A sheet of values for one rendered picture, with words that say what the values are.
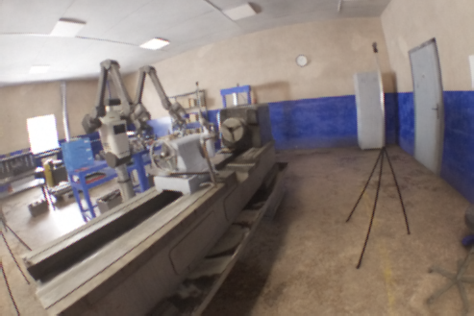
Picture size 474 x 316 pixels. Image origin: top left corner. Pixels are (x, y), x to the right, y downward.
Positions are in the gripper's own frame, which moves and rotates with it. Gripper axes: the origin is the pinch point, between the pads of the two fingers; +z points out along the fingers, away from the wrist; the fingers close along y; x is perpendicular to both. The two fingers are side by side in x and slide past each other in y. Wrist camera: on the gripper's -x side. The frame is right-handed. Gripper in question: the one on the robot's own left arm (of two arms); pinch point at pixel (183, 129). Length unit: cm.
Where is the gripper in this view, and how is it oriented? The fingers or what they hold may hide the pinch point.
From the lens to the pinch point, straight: 167.4
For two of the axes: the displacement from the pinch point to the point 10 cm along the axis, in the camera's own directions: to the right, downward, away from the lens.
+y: 2.6, -1.8, 9.5
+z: 5.9, 8.1, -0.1
